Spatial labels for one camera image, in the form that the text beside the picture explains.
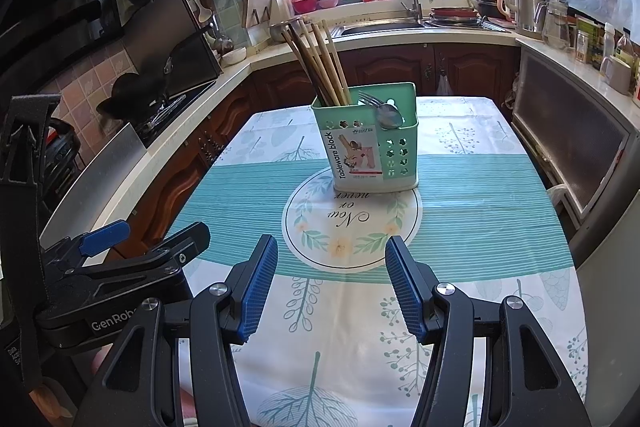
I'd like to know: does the white bowl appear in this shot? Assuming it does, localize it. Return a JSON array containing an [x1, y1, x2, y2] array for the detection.
[[220, 47, 248, 68]]

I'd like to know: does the long brown wooden chopstick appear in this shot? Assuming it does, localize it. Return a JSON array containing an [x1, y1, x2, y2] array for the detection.
[[300, 17, 337, 105]]

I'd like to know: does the gas stove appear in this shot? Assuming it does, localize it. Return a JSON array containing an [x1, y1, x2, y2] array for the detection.
[[127, 89, 201, 142]]

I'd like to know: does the teal floral printed tablecloth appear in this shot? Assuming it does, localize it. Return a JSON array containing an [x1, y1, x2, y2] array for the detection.
[[165, 96, 591, 427]]

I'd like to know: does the white mug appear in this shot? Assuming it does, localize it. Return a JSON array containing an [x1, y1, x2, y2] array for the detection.
[[599, 56, 635, 96]]

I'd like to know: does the red striped bamboo chopstick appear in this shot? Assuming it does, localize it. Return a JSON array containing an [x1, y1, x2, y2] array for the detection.
[[326, 21, 353, 105], [321, 19, 348, 105]]

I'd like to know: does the grey built-in kitchen appliance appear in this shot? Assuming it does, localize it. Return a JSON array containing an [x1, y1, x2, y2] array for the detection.
[[511, 41, 640, 230]]

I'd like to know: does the clear plastic bottle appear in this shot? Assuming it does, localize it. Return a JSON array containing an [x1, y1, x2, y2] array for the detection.
[[616, 31, 638, 68], [601, 23, 619, 62]]

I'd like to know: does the steel bowl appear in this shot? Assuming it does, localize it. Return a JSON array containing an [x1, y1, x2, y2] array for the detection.
[[269, 19, 302, 44]]

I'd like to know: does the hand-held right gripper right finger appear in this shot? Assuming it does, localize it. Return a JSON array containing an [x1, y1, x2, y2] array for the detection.
[[385, 235, 588, 427]]

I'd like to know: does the steel kitchen sink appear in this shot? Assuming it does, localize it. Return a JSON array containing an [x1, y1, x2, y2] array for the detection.
[[331, 18, 427, 36]]

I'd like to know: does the glass pitcher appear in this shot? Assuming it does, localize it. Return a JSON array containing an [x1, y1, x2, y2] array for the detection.
[[534, 0, 572, 52]]

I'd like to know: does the steel electric kettle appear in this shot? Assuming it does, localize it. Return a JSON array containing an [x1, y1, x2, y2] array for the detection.
[[500, 0, 547, 38]]

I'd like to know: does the person's left hand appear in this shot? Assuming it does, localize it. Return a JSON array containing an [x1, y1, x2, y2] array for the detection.
[[90, 343, 119, 378]]

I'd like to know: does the black bowl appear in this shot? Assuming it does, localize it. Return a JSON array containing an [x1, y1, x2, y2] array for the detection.
[[471, 0, 507, 18]]

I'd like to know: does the wooden cutting board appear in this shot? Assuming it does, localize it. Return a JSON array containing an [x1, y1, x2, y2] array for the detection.
[[242, 0, 274, 29]]

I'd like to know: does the green plastic utensil holder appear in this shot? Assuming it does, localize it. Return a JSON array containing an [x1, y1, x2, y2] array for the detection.
[[310, 82, 420, 194]]

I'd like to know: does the red frying pan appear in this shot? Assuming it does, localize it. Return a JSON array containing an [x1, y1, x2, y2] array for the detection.
[[429, 6, 483, 28]]

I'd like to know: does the black stove splash guard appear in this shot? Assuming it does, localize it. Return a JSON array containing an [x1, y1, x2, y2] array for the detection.
[[122, 32, 224, 104]]

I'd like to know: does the steel fork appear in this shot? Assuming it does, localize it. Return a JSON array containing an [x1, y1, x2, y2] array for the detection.
[[357, 90, 385, 110]]

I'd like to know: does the black pressure cooker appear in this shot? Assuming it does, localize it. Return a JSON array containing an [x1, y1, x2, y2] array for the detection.
[[44, 117, 82, 192]]

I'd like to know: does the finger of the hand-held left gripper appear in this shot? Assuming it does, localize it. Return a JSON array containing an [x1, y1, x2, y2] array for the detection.
[[65, 222, 212, 284], [42, 221, 132, 277]]

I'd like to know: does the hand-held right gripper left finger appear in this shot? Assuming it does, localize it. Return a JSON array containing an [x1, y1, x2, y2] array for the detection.
[[72, 234, 279, 427]]

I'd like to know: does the steel tablespoon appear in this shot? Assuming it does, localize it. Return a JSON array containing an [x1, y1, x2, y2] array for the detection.
[[376, 103, 405, 130]]

